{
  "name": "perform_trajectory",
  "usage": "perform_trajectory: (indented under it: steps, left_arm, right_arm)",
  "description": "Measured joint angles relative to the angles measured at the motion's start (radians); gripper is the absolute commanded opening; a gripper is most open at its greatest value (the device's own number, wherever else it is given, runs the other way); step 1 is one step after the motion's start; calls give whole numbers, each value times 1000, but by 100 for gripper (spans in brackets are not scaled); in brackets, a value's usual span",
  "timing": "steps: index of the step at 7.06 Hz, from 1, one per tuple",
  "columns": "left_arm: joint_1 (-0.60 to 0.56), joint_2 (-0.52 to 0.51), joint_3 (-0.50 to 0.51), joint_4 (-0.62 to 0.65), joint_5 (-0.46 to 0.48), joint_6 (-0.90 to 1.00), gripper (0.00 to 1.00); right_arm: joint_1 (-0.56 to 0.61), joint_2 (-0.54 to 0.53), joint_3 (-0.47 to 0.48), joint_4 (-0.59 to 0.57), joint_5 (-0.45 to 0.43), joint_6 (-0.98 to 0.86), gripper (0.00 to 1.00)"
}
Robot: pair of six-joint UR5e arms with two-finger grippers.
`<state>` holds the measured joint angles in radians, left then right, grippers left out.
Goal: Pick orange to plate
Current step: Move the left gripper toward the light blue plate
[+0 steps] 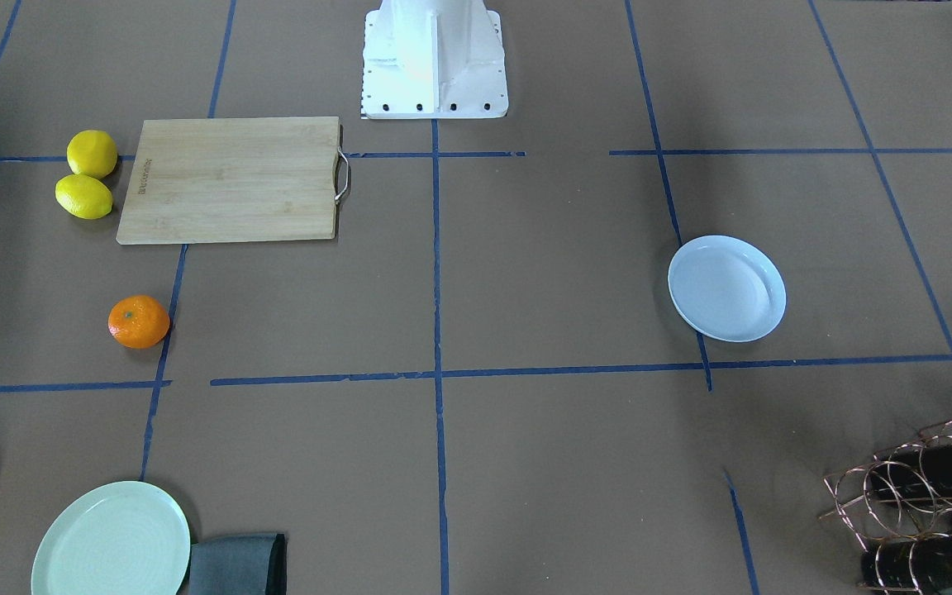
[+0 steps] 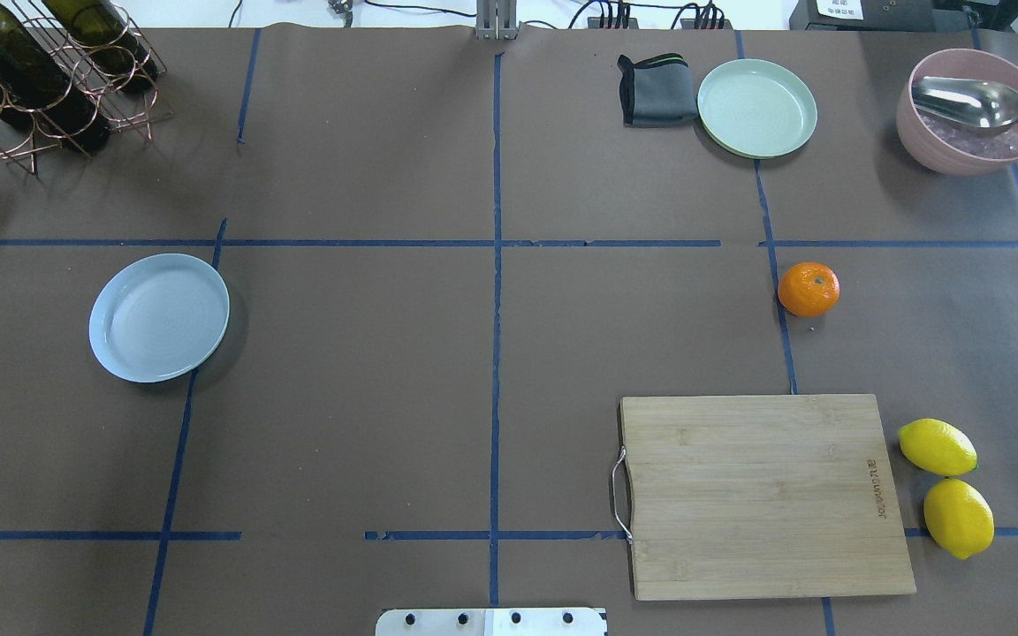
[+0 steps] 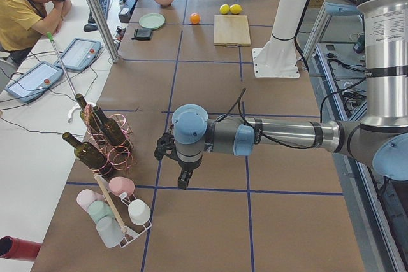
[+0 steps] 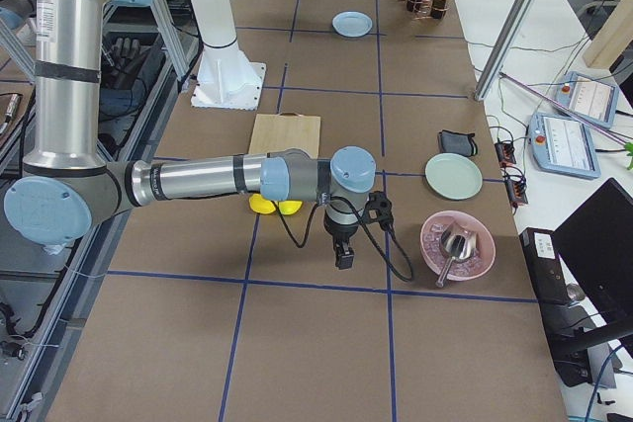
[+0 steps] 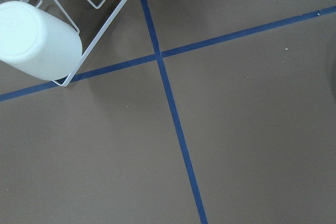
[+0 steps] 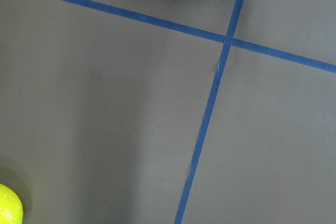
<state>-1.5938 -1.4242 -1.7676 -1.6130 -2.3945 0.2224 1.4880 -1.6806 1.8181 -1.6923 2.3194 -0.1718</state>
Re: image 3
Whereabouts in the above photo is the pale blue cup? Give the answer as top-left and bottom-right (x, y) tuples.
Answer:
(96, 216), (124, 248)

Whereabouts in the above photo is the pale green cup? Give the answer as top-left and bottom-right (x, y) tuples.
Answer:
(87, 200), (114, 224)

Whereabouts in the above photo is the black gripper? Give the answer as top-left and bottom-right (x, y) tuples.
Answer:
(178, 157), (202, 189)

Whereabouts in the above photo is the pale pink cup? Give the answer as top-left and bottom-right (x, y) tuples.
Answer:
(76, 189), (105, 212)

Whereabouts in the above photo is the yellow lemon near board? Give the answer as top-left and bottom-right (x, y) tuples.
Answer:
(219, 4), (230, 15)

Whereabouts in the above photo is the light green plate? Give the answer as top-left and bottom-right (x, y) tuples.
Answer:
(139, 13), (166, 30)

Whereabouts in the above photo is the white cup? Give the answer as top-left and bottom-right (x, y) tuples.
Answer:
(128, 199), (151, 225)

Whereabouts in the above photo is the black computer mouse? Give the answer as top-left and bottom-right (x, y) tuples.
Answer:
(83, 24), (98, 32)

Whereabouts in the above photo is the orange fruit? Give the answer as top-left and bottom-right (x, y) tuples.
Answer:
(189, 13), (201, 25)

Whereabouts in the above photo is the metal pole green tip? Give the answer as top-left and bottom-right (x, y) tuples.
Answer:
(46, 32), (77, 96)

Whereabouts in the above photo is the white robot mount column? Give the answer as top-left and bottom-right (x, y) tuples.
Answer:
(252, 0), (307, 78)

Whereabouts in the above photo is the person in yellow shirt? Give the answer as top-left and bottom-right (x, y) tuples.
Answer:
(1, 0), (72, 66)

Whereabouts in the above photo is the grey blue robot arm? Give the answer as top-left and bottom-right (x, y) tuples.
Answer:
(171, 0), (407, 189)

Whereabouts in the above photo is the black keyboard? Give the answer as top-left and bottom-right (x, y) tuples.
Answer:
(87, 0), (110, 24)

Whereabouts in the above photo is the yellow lemon far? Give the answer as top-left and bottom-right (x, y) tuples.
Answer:
(229, 4), (242, 15)

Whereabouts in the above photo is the wooden cutting board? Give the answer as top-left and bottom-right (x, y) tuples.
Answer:
(214, 15), (251, 46)

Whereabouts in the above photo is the aluminium frame post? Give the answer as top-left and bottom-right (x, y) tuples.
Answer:
(86, 0), (120, 63)

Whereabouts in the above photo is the wooden rack handle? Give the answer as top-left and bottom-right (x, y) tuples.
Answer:
(94, 175), (128, 233)

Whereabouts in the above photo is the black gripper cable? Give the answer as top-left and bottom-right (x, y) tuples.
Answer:
(215, 87), (367, 150)

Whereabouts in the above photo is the copper wire bottle rack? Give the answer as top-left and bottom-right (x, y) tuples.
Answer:
(80, 103), (134, 174)

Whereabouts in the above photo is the red cylinder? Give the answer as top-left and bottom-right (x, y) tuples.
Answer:
(1, 236), (42, 262)

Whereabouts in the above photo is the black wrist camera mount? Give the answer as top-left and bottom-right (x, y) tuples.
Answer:
(154, 124), (177, 161)

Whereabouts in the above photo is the blue teach pendant tablet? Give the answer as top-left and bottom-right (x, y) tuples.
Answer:
(61, 38), (101, 72)
(5, 61), (63, 103)

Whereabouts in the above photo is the dark folded cloth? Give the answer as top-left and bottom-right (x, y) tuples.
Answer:
(131, 29), (153, 41)

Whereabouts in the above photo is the dark green wine bottle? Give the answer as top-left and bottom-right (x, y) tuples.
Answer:
(62, 132), (115, 178)
(75, 94), (104, 141)
(92, 106), (132, 152)

